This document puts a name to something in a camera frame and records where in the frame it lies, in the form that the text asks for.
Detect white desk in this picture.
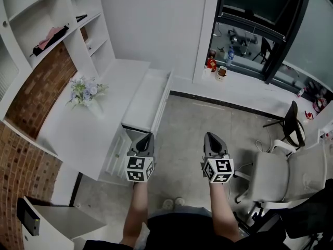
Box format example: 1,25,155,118
35,58,151,182

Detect white floor cable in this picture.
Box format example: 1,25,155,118
255,139,273,154

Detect pale blue flower bouquet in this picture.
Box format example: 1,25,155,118
65,76,110,109

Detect clear water bottle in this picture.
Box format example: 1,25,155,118
225,45,236,67

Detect pink cloth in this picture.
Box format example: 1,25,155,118
38,27,65,49

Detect white vase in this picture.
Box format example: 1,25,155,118
87,99,105,119

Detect person's left forearm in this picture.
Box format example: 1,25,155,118
119,182,149,247

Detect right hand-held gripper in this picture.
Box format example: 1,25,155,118
200,132,235,184

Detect white drawer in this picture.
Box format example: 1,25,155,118
121,68,174,135

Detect person's blue jeans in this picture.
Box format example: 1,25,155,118
148,205,213,220

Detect black folded umbrella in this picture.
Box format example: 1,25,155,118
29,24,70,58

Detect person's black shirt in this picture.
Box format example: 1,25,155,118
82,212,252,250

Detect white shelf unit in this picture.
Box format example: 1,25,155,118
0,0,117,140

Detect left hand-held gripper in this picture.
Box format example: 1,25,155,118
124,133,156,183

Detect black chair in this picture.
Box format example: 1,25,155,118
262,100,306,148

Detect dark red round object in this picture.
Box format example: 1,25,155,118
313,97,328,114

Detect white cup with brown contents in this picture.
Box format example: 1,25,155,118
216,66,228,82

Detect black window frame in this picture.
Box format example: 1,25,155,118
209,0,313,85

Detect white office chair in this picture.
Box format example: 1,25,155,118
233,139,328,220

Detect white low cabinet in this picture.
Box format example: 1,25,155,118
21,195,108,250

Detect black screen device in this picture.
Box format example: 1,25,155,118
16,197,41,237

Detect red bottle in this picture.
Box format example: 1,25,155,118
207,57,218,73

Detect person's right forearm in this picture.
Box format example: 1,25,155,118
209,182,240,242

